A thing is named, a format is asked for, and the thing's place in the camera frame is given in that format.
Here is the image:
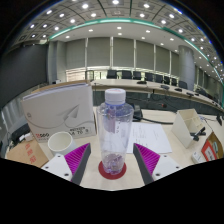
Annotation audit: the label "open white card box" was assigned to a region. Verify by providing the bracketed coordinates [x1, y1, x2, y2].
[171, 108, 205, 149]

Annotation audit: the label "long curved conference table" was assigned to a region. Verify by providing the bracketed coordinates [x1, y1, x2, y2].
[89, 78, 224, 116]

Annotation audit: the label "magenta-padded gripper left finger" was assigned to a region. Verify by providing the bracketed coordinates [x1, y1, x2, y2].
[40, 142, 92, 186]

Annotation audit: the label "white ceramic mug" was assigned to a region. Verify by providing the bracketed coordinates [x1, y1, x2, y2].
[47, 131, 77, 157]

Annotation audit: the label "ceiling lights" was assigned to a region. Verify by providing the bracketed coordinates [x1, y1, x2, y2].
[28, 0, 221, 68]

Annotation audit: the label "white printer paper box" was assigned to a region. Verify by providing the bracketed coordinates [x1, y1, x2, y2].
[20, 82, 98, 143]

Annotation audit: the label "black office chairs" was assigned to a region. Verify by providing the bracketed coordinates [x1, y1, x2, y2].
[105, 69, 209, 98]

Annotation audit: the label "printed white paper sheet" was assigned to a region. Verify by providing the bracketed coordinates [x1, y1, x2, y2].
[126, 121, 173, 155]

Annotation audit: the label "brown paper envelope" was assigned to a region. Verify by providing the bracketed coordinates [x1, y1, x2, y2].
[5, 139, 49, 168]

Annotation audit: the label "flat black device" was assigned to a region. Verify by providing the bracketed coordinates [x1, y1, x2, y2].
[9, 123, 32, 146]

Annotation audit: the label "clear plastic water bottle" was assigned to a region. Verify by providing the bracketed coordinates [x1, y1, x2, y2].
[96, 88, 135, 176]

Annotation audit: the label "cardboard box with red label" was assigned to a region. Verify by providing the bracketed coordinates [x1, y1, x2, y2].
[200, 131, 224, 162]

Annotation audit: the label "flat round red coaster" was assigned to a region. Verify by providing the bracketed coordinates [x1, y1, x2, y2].
[98, 160, 128, 181]

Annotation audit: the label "small white remote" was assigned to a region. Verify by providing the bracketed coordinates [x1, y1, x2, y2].
[191, 151, 206, 164]

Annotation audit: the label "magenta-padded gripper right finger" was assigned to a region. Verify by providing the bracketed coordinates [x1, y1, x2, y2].
[132, 143, 183, 186]

